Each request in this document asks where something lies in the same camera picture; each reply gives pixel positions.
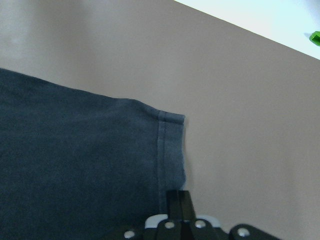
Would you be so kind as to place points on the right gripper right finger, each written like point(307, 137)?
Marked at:
point(195, 228)

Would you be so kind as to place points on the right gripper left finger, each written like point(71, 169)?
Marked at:
point(169, 228)

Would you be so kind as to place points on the black t-shirt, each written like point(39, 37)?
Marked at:
point(74, 165)

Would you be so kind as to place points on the green handled grabber tool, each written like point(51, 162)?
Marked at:
point(315, 38)

